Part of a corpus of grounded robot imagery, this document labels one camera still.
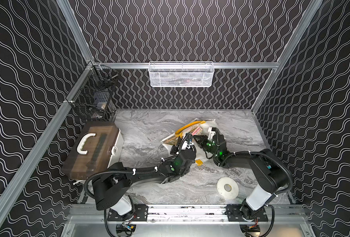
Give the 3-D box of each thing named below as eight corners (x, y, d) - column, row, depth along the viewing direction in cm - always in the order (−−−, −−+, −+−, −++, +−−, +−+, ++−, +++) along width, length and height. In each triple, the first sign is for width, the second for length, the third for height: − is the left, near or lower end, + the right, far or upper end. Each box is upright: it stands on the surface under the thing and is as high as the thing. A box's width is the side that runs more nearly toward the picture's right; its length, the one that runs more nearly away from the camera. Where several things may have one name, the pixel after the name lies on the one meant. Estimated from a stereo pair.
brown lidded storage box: (76, 183, 86) (52, 169, 69) (94, 141, 104) (78, 121, 87) (116, 184, 86) (102, 169, 69) (127, 141, 104) (118, 121, 87)
